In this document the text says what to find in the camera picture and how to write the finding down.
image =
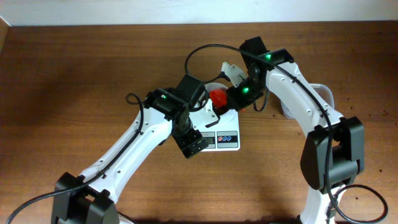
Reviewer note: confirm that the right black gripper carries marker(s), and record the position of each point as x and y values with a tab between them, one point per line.
234	101

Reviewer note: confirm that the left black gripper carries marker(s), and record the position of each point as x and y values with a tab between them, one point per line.
193	145

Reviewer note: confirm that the orange measuring scoop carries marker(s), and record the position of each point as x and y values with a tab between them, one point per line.
219	98

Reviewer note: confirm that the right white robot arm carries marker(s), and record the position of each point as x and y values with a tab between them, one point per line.
333	153

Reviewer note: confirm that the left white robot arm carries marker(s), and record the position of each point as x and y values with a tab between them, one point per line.
96	190

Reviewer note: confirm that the white round bowl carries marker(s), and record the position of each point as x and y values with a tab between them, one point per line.
213	86

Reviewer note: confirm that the white digital kitchen scale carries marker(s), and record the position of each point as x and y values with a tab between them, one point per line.
223	136

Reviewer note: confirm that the clear plastic bean container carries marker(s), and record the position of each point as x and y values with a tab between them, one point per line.
322	90

